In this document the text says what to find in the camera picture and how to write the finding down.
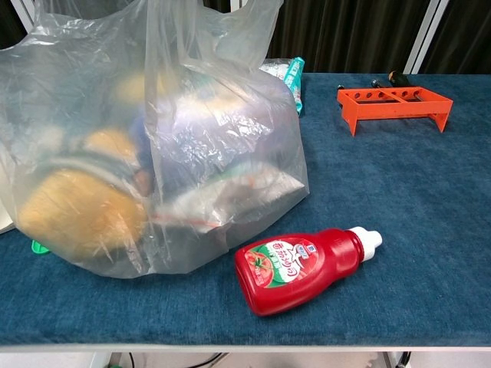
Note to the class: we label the blue table cloth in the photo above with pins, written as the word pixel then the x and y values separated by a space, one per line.
pixel 383 184

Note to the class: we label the white plastic bag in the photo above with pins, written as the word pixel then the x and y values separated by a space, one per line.
pixel 4 222

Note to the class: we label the teal white snack packet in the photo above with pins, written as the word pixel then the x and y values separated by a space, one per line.
pixel 296 76

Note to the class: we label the orange plastic tool rack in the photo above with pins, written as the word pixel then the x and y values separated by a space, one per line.
pixel 395 107

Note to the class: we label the clear plastic shopping bag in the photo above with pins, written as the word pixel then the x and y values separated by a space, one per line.
pixel 215 126

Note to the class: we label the red ketchup bottle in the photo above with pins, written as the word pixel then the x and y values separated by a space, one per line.
pixel 303 268

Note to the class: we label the white metal frame post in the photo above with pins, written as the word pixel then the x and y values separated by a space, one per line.
pixel 424 34
pixel 25 9

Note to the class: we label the black pleated curtain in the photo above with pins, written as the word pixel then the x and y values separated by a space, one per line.
pixel 345 30

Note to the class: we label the green blue hand clapper toy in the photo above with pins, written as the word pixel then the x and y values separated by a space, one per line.
pixel 38 248

